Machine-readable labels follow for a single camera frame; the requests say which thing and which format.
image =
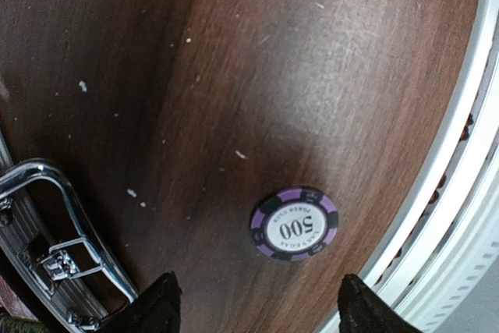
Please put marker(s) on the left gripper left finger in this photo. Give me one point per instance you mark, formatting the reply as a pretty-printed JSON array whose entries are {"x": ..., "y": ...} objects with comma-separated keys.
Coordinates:
[{"x": 157, "y": 310}]

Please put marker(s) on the aluminium poker case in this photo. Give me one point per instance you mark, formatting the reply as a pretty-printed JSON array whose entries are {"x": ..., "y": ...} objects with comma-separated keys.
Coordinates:
[{"x": 54, "y": 272}]

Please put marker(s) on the purple 500 chip front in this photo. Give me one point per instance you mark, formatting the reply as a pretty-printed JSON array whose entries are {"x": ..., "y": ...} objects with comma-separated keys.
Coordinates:
[{"x": 294, "y": 223}]

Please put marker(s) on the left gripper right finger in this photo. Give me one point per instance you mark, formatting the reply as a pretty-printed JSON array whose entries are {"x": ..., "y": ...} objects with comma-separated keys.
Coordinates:
[{"x": 361, "y": 310}]

